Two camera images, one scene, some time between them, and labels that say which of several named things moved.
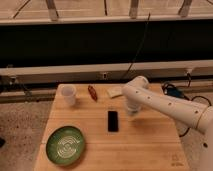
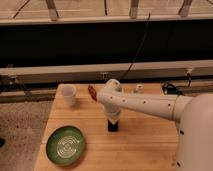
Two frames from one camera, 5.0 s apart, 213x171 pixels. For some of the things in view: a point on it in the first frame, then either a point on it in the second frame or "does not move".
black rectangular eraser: [113, 121] does not move
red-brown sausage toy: [92, 93] does not move
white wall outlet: [104, 75] does not move
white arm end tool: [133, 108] to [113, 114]
